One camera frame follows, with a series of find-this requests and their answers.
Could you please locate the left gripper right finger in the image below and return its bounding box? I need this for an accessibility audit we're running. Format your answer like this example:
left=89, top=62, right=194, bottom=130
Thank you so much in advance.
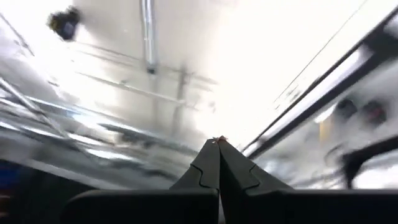
left=219, top=140, right=398, bottom=224

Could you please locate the black ceiling light rail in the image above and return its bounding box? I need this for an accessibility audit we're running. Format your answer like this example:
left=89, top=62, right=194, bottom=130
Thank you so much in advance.
left=241, top=7, right=398, bottom=160

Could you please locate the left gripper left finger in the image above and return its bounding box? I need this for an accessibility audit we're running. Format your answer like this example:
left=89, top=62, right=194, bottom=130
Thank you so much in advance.
left=60, top=139, right=221, bottom=224

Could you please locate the silver ceiling pipe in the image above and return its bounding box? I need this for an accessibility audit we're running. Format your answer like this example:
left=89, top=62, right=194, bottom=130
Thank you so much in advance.
left=140, top=0, right=159, bottom=75

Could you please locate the black ceiling camera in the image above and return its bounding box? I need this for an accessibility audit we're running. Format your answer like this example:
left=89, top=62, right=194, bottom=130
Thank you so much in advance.
left=45, top=5, right=82, bottom=42

